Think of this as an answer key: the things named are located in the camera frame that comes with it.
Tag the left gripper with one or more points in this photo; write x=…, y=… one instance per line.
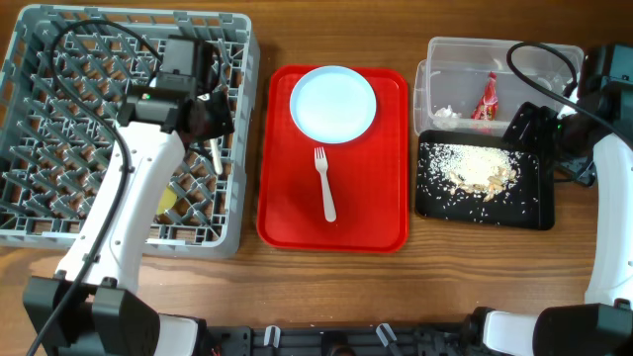
x=221, y=99

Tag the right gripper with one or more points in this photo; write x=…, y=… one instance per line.
x=581, y=170

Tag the white plastic spoon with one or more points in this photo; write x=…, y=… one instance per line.
x=216, y=156

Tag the yellow cup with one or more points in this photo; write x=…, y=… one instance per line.
x=166, y=202

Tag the red snack wrapper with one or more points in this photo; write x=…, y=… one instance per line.
x=486, y=109

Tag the food scraps and rice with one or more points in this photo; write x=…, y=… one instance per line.
x=469, y=183

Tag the white plastic fork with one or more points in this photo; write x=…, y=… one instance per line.
x=321, y=167

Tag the light blue plate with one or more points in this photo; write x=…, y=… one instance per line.
x=333, y=104

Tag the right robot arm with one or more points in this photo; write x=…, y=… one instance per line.
x=599, y=129

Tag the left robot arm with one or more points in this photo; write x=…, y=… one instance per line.
x=90, y=306

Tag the grey dishwasher rack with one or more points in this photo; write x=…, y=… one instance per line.
x=62, y=79

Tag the black tray bin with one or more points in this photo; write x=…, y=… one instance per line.
x=540, y=208

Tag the crumpled white tissue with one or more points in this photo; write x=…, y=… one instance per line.
x=446, y=119

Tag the red plastic tray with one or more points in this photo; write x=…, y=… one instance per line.
x=368, y=176

